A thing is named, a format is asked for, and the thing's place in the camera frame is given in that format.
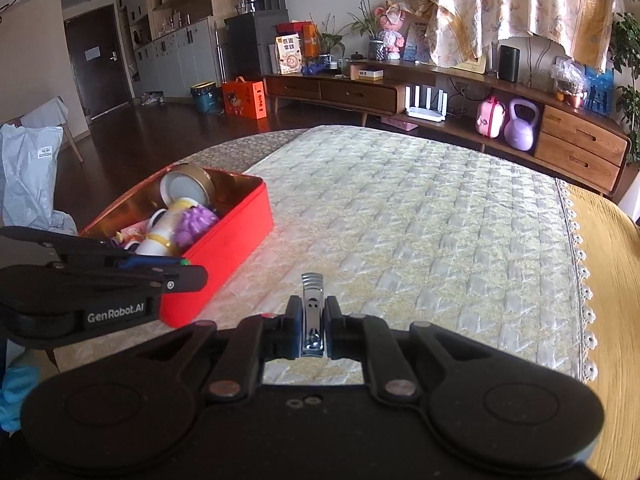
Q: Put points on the red gift box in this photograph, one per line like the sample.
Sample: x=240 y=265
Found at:
x=292 y=27

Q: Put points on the teal storage box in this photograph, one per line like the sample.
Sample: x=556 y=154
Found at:
x=206 y=97

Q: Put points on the pink toy suitcase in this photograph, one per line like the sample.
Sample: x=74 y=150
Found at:
x=489 y=117

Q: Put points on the cream flat board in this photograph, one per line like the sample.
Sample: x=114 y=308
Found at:
x=470 y=65

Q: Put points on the purple kettlebell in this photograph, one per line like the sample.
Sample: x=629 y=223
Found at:
x=521 y=125

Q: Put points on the wooden TV cabinet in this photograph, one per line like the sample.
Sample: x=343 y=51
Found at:
x=350 y=87

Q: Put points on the blue picture card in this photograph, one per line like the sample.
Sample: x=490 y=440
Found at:
x=600 y=90

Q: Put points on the white yellow bottle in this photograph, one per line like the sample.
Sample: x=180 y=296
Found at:
x=165 y=230

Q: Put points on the cereal bag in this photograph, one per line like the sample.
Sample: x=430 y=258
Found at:
x=290 y=55

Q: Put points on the pink plush doll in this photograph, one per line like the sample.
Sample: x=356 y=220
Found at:
x=390 y=30

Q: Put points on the black speaker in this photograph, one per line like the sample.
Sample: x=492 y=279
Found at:
x=509 y=62

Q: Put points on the red tin box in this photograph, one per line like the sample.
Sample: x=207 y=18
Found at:
x=215 y=265

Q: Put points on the pink flat box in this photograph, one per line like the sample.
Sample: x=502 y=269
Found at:
x=400 y=122

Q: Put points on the tall potted tree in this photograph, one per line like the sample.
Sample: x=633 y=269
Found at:
x=627 y=70

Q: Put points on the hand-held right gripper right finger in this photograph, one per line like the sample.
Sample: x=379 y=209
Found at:
x=333 y=327

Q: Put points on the yellow tablecloth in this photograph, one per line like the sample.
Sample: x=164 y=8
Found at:
x=610 y=285

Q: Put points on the pair of shoes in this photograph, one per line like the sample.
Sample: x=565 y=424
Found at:
x=152 y=97

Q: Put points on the blue picture frame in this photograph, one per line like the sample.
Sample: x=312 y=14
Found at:
x=417 y=42

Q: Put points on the dark wooden door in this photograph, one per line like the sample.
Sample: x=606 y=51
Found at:
x=97 y=62

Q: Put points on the white router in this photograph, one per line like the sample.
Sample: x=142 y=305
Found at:
x=425 y=105

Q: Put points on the small potted plant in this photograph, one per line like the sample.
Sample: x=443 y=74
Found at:
x=327 y=45

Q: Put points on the small white box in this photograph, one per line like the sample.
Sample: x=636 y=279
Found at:
x=367 y=72

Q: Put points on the white shell-shaped board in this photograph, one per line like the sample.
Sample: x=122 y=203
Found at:
x=542 y=60

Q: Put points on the potted grass plant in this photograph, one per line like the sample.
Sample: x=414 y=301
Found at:
x=370 y=35

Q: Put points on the round gold metal tin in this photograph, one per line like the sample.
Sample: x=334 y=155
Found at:
x=185 y=185

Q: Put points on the purple grape toy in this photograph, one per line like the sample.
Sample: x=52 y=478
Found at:
x=197 y=222

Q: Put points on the floral cloth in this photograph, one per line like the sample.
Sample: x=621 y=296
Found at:
x=510 y=0

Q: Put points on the orange gift bag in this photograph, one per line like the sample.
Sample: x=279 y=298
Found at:
x=244 y=97
x=310 y=40

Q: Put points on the white bag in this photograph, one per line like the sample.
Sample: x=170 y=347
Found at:
x=27 y=175

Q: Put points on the clear plastic bag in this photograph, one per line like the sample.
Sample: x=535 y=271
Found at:
x=570 y=80

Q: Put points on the small blue toy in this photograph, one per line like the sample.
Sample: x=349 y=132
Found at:
x=315 y=69

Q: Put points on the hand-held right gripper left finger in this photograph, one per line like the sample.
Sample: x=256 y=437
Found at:
x=294 y=327

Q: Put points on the clear glass vase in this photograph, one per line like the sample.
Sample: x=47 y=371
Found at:
x=493 y=60

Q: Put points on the black refrigerator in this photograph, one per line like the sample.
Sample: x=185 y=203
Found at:
x=252 y=45

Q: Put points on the wall cabinet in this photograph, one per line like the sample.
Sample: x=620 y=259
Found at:
x=175 y=25

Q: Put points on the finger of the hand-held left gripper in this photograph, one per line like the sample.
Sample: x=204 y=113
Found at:
x=150 y=280
x=150 y=262

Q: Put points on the silver nail clipper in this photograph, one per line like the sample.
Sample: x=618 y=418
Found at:
x=312 y=310

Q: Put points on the dark small teapot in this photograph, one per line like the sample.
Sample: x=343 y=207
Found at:
x=356 y=56

